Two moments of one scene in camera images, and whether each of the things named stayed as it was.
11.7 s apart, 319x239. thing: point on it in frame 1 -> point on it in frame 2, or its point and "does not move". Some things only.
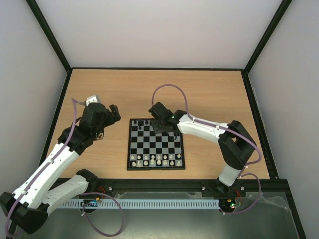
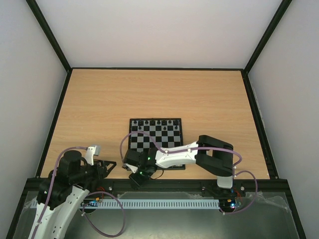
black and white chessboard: (147, 151) does not move
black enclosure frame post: (279, 14) does not move
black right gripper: (160, 124) -> (128, 162)
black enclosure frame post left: (36, 10) does not move
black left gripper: (111, 120) -> (101, 172)
